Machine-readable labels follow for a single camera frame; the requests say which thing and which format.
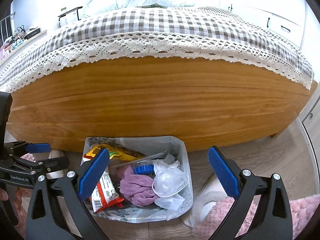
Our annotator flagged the red white snack wrapper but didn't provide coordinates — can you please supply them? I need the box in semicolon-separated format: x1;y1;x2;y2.
90;170;124;213

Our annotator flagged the yellow snack packet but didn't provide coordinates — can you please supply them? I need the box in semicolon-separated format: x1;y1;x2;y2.
84;143;145;163

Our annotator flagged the purple towel cloth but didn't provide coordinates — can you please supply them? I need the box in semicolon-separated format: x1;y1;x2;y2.
116;165;159;207

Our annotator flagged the clear plastic bag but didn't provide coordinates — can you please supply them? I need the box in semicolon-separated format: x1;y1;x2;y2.
152;160;189;197

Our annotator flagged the clear drinking straw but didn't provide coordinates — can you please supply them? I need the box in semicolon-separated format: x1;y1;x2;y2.
108;150;170;167

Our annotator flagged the knotted white plastic bag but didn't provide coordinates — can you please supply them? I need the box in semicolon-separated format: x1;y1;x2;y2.
155;193;185;211

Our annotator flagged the silver green printed pouch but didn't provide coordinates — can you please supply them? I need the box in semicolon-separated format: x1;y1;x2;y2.
136;3;167;9

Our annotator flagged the lined trash bin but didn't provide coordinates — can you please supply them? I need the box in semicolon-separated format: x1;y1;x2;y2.
82;136;193;223

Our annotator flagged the person left hand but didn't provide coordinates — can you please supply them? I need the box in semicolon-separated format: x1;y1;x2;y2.
0;189;9;201

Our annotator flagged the pink fluffy rug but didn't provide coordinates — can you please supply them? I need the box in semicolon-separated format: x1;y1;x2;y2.
12;152;320;240

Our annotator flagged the white slipper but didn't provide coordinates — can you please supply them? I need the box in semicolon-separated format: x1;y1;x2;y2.
181;173;227;228

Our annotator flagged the wooden window sill shelf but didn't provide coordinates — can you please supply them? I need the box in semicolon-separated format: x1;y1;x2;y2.
1;30;47;65

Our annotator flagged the black metal side rack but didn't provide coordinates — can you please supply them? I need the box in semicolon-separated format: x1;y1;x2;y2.
58;6;83;28

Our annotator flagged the light blue duvet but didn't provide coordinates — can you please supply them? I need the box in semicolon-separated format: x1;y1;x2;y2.
82;0;197;18

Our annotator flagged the brown checkered bedspread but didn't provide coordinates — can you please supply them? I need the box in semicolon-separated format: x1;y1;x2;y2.
1;7;314;93

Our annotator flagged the white built-in wardrobe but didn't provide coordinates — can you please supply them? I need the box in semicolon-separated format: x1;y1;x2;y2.
201;0;305;47

